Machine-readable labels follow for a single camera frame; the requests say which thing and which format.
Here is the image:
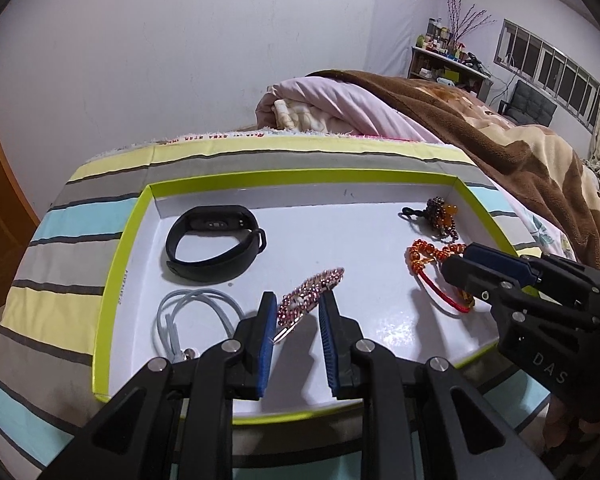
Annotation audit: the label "wooden door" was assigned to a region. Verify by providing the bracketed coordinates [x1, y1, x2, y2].
[0, 75, 41, 316]

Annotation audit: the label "pink sequined hair clip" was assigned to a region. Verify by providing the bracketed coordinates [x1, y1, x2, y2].
[272, 267, 345, 343]

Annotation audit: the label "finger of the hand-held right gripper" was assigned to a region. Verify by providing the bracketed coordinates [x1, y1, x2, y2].
[440, 256, 600, 332]
[465, 242, 600, 293]

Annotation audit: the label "striped bed sheet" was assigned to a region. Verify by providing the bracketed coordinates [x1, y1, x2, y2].
[0, 135, 551, 480]

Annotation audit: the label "cluttered wall shelf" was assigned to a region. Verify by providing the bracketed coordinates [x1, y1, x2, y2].
[407, 17, 493, 96]

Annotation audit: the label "purple flower branches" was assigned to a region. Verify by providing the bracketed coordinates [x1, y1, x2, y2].
[445, 0, 496, 43]

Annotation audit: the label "barred window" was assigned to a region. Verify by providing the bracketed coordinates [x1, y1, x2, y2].
[495, 19, 600, 133]

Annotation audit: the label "brown beaded bracelet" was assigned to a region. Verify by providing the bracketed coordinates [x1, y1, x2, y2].
[400, 197, 460, 240]

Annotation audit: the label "black fitness band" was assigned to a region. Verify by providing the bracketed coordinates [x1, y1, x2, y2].
[165, 205, 267, 281]

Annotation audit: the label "white tray with green rim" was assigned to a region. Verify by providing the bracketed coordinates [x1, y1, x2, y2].
[91, 169, 523, 426]

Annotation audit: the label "grey hair ties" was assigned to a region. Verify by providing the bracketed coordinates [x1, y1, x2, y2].
[156, 287, 246, 361]

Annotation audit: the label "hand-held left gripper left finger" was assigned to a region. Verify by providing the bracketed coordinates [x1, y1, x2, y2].
[40, 291, 279, 480]

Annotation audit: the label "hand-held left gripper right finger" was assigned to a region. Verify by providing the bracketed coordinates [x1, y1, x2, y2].
[318, 290, 556, 480]

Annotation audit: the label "white fringed towel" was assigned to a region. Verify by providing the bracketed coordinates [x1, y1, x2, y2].
[100, 127, 446, 148]

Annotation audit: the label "brown fleece blanket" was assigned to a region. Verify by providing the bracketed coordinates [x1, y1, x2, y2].
[305, 69, 600, 281]

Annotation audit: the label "red beaded bracelet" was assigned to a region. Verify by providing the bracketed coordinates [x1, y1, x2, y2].
[407, 240, 476, 315]

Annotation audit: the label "pale floral quilt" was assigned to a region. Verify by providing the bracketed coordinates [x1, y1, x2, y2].
[254, 75, 581, 261]

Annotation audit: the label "black chair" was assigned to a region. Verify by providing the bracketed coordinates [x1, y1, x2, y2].
[497, 80, 558, 126]

